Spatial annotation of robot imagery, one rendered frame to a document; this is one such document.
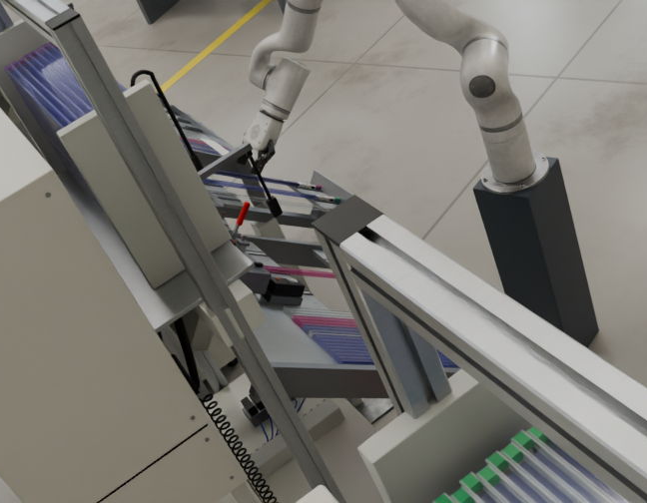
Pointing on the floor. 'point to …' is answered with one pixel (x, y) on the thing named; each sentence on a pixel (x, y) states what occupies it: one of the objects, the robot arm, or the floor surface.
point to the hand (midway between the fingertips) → (249, 166)
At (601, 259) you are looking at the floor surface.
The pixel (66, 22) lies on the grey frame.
